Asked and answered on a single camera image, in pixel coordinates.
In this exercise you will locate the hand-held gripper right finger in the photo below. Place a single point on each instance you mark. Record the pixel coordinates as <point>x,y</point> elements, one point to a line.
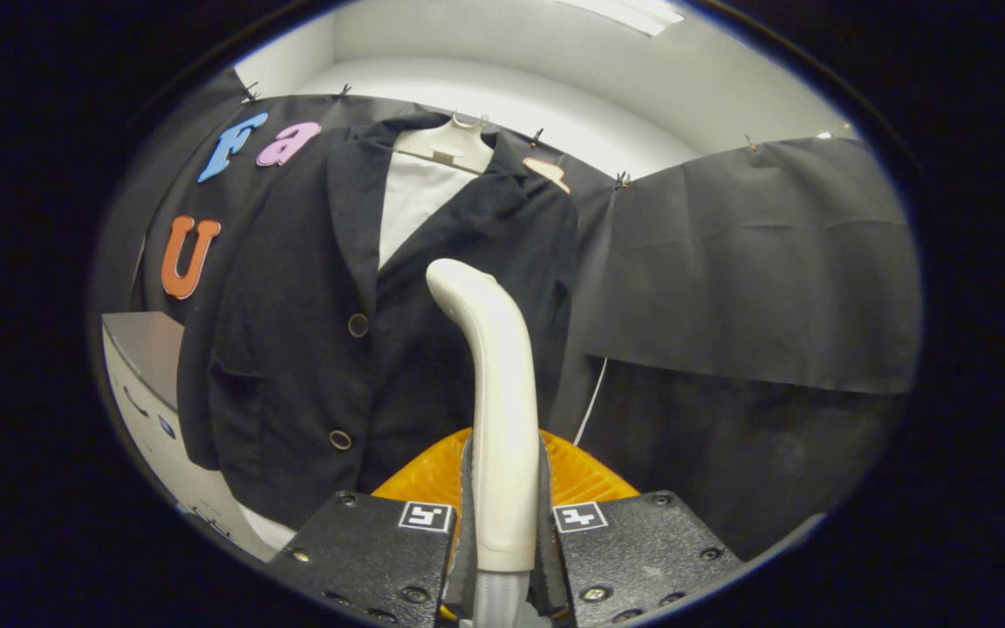
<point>642,549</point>

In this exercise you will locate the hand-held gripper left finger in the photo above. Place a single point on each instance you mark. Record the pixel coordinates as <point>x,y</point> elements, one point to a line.
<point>363,558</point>

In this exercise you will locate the white garment steamer head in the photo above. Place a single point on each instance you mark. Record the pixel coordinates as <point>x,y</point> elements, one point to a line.
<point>507,419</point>

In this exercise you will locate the black suit jacket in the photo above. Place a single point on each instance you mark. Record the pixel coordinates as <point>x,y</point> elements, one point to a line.
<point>293,349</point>

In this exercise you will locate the grey white cabinet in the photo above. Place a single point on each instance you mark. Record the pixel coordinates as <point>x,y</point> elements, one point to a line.
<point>149,349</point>

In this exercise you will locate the black backdrop cloth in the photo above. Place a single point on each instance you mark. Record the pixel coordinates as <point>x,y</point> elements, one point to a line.
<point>729,262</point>

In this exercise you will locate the row of black cloth clips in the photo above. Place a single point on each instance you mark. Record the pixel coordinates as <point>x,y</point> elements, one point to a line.
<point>621,180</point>

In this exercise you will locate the ceiling light panel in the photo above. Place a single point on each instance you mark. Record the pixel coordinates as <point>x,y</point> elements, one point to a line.
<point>633,13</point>

